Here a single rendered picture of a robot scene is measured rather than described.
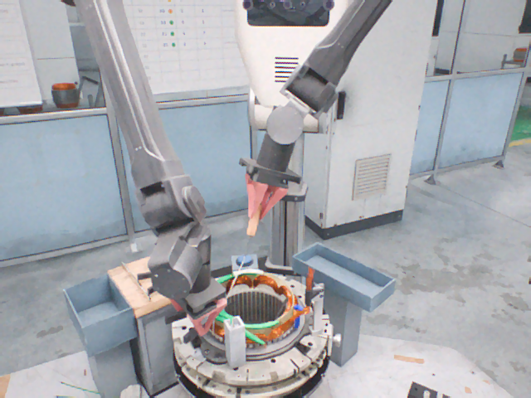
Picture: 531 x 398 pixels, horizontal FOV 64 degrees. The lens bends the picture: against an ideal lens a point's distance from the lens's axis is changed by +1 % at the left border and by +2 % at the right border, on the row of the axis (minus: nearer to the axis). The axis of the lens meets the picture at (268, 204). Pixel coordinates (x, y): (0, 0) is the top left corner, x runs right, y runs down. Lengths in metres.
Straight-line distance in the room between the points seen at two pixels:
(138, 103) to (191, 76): 2.34
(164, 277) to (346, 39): 0.44
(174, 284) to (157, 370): 0.58
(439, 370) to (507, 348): 1.43
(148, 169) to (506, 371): 2.23
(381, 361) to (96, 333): 0.75
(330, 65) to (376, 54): 2.37
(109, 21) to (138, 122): 0.14
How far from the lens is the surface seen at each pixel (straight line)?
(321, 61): 0.70
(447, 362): 1.34
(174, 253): 0.60
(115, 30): 0.68
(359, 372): 1.25
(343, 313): 1.13
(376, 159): 3.28
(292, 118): 0.65
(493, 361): 2.61
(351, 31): 0.68
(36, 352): 2.68
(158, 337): 1.10
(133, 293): 1.06
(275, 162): 0.72
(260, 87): 1.12
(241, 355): 0.79
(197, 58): 2.98
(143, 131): 0.63
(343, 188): 3.20
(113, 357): 1.11
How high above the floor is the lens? 1.68
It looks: 26 degrees down
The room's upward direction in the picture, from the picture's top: straight up
